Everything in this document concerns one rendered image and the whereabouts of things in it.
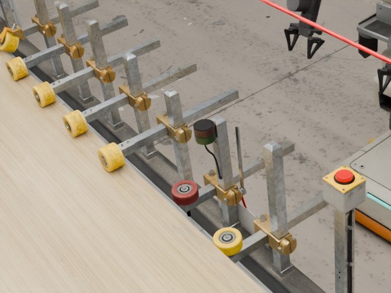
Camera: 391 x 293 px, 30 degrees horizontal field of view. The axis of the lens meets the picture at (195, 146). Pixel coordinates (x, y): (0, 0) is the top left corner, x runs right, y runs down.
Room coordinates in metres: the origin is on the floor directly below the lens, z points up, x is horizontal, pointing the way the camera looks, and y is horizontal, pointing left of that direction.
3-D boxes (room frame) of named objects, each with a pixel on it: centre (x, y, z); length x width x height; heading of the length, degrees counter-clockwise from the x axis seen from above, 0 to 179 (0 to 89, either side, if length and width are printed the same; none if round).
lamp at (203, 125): (1.67, -0.03, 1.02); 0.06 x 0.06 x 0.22; 29
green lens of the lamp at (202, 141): (1.66, -0.03, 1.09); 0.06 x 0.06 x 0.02
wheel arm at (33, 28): (2.86, 0.48, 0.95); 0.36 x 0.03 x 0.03; 119
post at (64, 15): (2.56, 0.41, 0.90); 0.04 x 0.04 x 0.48; 29
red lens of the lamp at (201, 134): (1.66, -0.03, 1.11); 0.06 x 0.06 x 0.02
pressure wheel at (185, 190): (1.66, 0.05, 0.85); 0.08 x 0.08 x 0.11
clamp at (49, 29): (2.80, 0.55, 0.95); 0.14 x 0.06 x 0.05; 29
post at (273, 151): (1.47, -0.20, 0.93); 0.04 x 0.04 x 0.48; 29
